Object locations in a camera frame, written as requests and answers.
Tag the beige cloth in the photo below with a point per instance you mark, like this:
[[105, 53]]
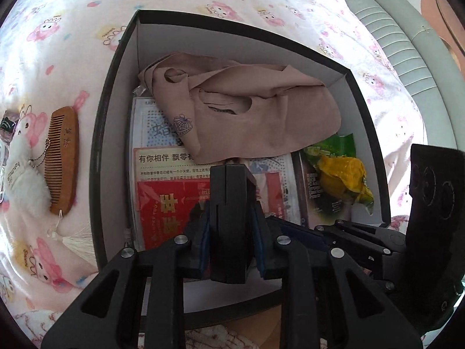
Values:
[[236, 123]]

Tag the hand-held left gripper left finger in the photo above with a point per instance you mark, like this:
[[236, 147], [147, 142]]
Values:
[[204, 240]]

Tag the red and white printed packet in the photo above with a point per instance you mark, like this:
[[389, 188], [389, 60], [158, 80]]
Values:
[[163, 167]]

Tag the black cardboard box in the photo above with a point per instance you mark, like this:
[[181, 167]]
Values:
[[116, 145]]

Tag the black rectangular case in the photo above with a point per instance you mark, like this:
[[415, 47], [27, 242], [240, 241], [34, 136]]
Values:
[[229, 225]]

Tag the dark printed sachet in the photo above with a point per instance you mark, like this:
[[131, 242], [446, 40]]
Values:
[[308, 196]]

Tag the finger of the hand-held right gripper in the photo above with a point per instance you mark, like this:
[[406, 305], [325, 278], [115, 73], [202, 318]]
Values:
[[301, 232], [363, 231]]

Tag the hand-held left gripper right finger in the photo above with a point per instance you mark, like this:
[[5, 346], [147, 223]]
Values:
[[259, 240]]

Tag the cream tassel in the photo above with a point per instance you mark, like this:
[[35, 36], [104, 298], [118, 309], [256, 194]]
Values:
[[74, 240]]

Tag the green and yellow snack packet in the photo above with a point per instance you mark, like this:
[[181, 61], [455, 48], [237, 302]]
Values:
[[338, 174]]

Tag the wooden comb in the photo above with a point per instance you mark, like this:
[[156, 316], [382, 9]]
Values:
[[69, 160]]

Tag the grey padded headboard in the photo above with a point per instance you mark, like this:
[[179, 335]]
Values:
[[399, 43]]

